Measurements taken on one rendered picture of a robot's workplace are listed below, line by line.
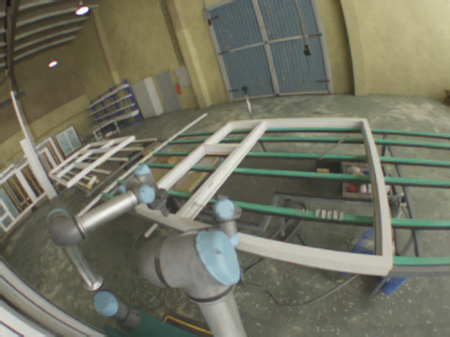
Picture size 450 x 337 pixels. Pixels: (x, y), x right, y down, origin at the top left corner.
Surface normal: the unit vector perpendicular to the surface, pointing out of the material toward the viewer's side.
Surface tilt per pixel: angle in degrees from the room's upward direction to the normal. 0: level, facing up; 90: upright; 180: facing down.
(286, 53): 90
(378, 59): 90
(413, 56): 90
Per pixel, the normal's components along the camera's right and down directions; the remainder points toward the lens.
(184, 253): -0.24, -0.59
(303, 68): -0.47, 0.55
